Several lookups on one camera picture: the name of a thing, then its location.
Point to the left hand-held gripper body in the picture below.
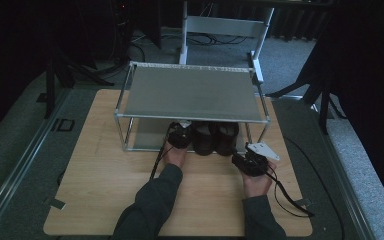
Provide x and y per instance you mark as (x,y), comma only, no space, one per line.
(179,136)

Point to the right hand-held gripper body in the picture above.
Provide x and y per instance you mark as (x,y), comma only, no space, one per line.
(255,165)

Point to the black leather shoe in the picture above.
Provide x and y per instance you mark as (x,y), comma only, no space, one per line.
(203,140)
(226,138)

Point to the metal shoe rack grey shelves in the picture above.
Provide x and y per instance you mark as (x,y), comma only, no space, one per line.
(193,93)

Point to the person's left hand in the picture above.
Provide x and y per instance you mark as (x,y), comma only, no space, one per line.
(176,156)

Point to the person's right hand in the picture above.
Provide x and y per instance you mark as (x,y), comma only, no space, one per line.
(258,186)

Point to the grey tape piece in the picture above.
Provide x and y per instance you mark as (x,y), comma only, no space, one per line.
(56,203)
(304,202)

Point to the black metal stand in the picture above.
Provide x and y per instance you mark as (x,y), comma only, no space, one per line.
(50,86)
(323,106)

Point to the grey metal floor rail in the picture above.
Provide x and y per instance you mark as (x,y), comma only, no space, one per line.
(23,156)
(343,186)

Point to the white metal desk frame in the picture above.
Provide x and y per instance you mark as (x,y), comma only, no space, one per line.
(225,26)

